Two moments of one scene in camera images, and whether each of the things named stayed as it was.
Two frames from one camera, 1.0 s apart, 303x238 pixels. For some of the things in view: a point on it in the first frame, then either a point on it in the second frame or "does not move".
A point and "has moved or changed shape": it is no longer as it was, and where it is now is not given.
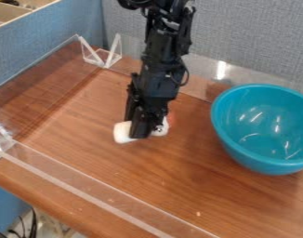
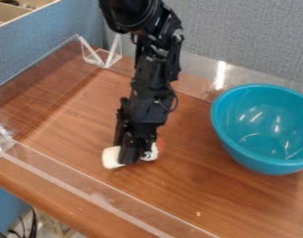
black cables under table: (24, 234) does not move
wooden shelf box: (8, 10) does not move
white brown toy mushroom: (122, 131) has moved or changed shape
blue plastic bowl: (262, 124) does not move
